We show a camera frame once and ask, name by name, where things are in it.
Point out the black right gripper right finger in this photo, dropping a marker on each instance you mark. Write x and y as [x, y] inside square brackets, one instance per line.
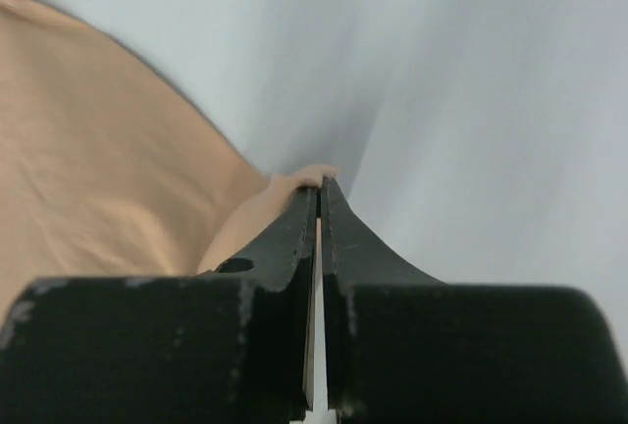
[404, 347]

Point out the beige t shirt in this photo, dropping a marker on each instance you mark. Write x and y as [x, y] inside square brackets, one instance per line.
[107, 171]

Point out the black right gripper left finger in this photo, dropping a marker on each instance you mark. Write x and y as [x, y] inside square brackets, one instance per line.
[229, 346]

